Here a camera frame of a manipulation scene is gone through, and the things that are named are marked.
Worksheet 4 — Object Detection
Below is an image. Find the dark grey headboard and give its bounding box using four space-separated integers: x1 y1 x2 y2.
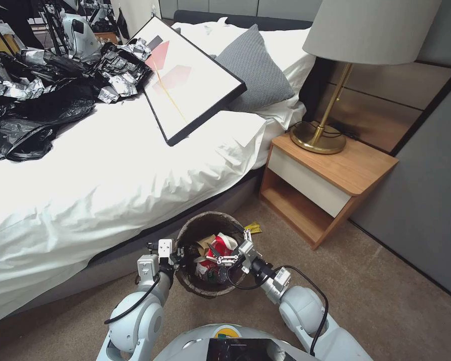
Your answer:
172 10 315 32

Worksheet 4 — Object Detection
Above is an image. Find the grey knitted pillow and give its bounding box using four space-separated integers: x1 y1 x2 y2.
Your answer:
215 24 296 114

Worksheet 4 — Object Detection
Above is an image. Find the red white crumpled wrapper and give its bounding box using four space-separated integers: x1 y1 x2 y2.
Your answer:
206 232 242 260

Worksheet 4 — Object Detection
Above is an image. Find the white pillow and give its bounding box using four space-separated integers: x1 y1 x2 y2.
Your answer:
171 19 319 95

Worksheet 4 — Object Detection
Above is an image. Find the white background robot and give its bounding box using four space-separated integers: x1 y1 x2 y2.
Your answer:
58 12 103 64

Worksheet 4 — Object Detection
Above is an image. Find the wooden white nightstand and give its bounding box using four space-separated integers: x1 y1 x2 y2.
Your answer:
259 120 399 251

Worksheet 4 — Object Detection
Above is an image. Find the white robot front shell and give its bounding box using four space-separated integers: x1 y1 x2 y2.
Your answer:
151 323 298 361

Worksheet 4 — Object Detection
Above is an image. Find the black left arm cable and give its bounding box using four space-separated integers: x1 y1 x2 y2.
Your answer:
104 276 161 325

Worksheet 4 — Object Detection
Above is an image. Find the black lamp cord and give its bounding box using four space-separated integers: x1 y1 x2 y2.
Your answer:
323 126 363 142

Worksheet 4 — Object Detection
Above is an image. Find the silver foil packets pile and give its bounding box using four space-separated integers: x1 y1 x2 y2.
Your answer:
92 37 155 105

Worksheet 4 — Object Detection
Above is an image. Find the black hanging cloth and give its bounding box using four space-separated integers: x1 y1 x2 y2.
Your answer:
114 7 131 41

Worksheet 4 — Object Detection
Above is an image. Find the white duvet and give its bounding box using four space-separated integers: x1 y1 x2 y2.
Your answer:
0 84 272 328

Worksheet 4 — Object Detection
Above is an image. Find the brown crumpled paper piece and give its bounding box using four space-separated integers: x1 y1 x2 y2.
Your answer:
193 233 217 257

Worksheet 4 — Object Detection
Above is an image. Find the crumpled silver foil sheet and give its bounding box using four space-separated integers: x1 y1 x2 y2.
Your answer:
2 77 48 101

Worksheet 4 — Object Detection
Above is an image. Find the brown round trash bin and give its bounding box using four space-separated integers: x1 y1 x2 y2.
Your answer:
174 212 250 300

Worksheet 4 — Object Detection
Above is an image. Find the red plastic snack packet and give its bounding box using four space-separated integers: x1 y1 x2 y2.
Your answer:
194 258 231 285

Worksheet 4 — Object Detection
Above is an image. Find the black framed abstract picture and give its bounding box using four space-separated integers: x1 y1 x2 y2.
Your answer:
128 15 247 147

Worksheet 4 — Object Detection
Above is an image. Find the person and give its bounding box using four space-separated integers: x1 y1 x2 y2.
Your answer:
7 0 47 50

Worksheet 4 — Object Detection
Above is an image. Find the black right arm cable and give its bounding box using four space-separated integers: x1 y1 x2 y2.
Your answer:
225 264 330 356

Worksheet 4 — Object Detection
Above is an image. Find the brass lamp with grey shade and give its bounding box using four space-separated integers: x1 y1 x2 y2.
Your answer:
290 0 442 155

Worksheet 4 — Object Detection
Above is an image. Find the small black plastic bag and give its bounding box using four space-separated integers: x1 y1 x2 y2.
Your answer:
0 117 59 162

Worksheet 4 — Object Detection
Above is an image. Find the black tripod stand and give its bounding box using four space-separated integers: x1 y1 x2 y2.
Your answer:
37 0 70 55

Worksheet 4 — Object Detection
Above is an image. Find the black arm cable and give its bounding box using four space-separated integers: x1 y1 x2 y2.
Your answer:
225 264 330 356
104 276 161 325

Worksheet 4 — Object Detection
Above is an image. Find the large black plastic bag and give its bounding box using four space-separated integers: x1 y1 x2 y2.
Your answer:
0 47 106 127

